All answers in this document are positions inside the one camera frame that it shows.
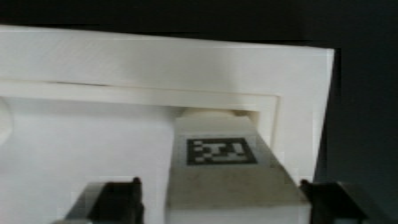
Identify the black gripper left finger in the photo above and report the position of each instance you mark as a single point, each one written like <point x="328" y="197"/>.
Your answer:
<point x="109" y="204"/>

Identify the white square tabletop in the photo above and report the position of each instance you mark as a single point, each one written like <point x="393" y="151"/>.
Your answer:
<point x="82" y="143"/>

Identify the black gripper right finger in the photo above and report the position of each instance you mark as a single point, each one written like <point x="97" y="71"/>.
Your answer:
<point x="342" y="205"/>

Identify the white L-shaped obstacle fence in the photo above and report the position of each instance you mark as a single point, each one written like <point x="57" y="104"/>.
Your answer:
<point x="123" y="68"/>

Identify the white table leg with tag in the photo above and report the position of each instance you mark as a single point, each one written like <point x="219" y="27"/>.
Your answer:
<point x="230" y="186"/>

